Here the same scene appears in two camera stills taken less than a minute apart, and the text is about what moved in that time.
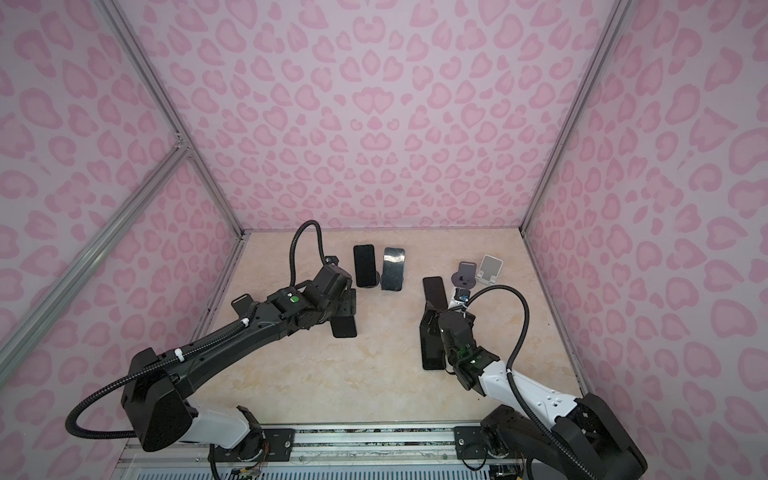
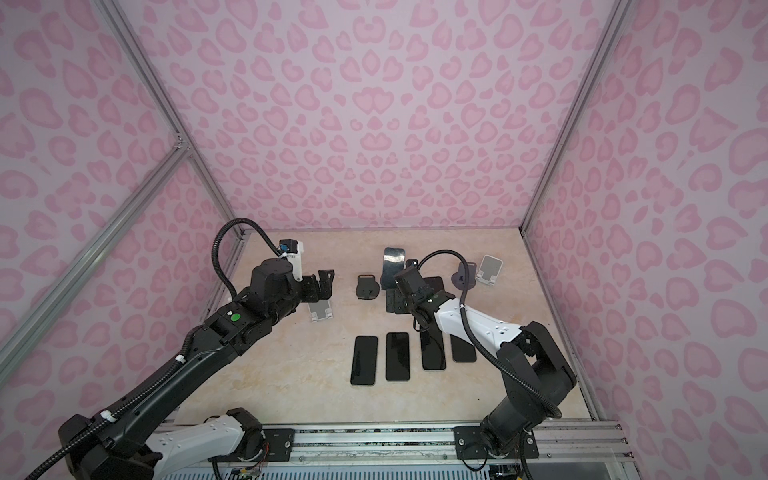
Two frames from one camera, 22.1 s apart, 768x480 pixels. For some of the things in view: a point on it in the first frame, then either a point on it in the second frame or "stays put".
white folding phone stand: x=489 y=270 stays put
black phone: x=433 y=353 stays put
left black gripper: x=349 y=298 -> x=315 y=293
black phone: x=343 y=326 -> x=364 y=363
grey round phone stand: x=465 y=278 stays put
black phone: x=435 y=292 stays put
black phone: x=365 y=265 -> x=393 y=263
